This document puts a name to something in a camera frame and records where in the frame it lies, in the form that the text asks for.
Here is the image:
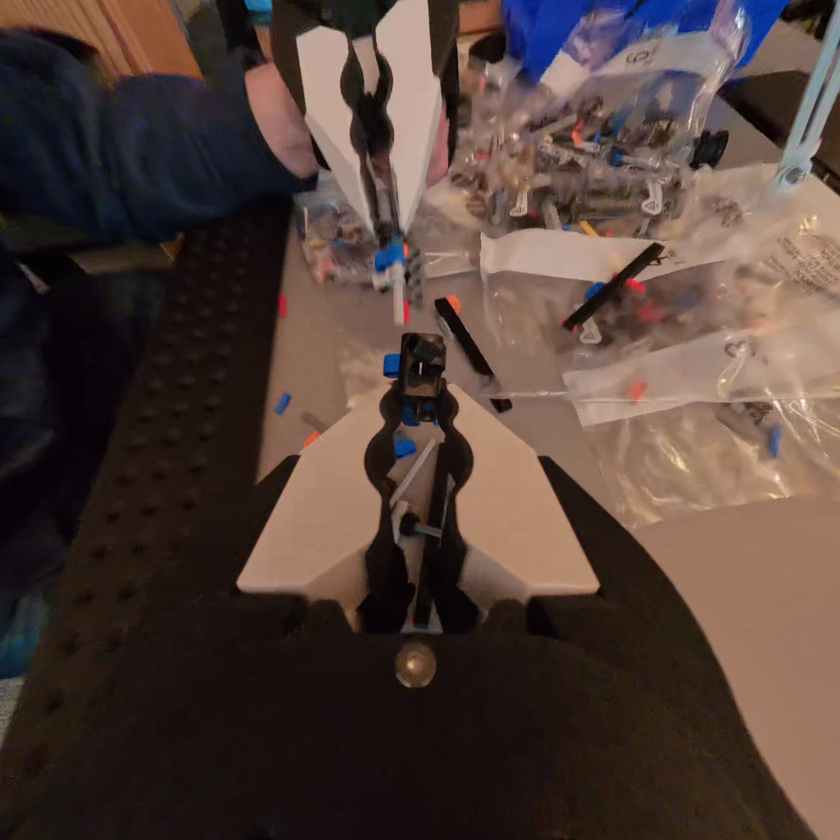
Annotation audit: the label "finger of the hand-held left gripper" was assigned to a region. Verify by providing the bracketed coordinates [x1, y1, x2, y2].
[295, 28, 385, 237]
[371, 0, 444, 234]

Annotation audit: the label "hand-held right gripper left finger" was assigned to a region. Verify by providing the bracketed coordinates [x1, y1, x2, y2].
[235, 382, 401, 632]

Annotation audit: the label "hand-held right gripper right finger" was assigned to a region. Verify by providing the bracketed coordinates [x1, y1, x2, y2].
[441, 381, 601, 634]

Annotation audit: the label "long black lego beam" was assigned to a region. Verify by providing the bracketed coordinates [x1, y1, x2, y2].
[434, 295, 514, 414]

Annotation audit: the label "person's left forearm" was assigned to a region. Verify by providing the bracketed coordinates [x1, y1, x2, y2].
[0, 26, 319, 245]

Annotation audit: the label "long black lego axle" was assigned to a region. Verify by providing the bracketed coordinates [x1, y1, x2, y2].
[397, 453, 455, 624]

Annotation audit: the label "light grey lego axle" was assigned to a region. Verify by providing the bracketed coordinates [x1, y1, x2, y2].
[390, 438, 437, 508]

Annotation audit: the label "large bag dark lego pieces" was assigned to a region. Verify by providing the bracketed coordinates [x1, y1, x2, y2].
[449, 13, 752, 240]

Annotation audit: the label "black lego beam red pins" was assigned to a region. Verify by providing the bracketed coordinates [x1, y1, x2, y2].
[563, 243, 666, 332]

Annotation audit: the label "person's left hand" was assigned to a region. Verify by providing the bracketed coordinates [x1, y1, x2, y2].
[244, 62, 322, 179]

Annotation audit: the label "blue plastic bin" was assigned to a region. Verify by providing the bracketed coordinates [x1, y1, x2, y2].
[502, 0, 791, 83]

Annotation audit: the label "dark perforated board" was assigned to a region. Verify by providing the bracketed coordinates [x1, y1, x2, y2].
[0, 210, 293, 840]

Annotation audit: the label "pile of clear plastic bags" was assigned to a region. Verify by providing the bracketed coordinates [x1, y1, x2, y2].
[335, 164, 840, 529]

